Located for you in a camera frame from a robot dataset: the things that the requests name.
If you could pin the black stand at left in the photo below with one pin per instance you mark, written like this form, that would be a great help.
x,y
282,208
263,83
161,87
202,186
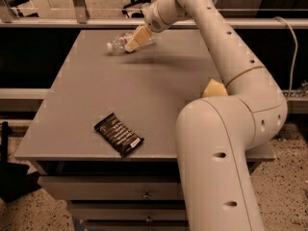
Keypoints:
x,y
14,178

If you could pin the yellow sponge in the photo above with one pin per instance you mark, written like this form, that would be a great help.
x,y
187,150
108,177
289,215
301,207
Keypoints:
x,y
214,88

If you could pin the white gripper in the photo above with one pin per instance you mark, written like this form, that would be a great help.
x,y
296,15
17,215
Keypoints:
x,y
155,21

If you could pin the black snack bar wrapper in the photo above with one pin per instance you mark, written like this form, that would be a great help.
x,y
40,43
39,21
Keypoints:
x,y
122,139

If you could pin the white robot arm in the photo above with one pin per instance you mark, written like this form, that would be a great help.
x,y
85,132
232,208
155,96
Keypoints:
x,y
213,133

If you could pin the grey drawer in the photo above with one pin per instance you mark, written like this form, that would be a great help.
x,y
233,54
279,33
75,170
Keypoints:
x,y
112,187
129,211
126,225

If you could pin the grey drawer cabinet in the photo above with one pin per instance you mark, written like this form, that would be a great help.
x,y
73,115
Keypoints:
x,y
146,90

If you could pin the bottom grey drawer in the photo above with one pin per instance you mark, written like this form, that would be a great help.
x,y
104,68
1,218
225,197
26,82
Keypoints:
x,y
126,225

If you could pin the clear plastic water bottle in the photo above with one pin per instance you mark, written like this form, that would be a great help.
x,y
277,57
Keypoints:
x,y
119,45

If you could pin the top grey drawer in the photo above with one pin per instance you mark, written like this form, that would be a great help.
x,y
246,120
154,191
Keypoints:
x,y
112,187

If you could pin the metal railing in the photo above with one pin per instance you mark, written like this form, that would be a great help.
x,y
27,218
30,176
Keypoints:
x,y
8,19

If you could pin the middle grey drawer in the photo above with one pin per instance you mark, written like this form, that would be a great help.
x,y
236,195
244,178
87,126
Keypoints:
x,y
129,211

